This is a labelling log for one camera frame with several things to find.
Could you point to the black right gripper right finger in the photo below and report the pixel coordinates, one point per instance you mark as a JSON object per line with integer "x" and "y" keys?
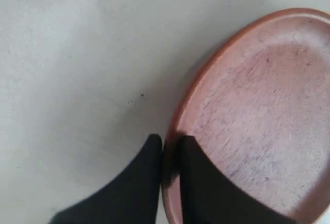
{"x": 208, "y": 196}

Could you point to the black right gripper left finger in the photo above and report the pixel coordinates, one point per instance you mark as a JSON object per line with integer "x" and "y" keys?
{"x": 131, "y": 197}

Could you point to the brown round wooden plate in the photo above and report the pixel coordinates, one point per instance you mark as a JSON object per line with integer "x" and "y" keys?
{"x": 259, "y": 108}

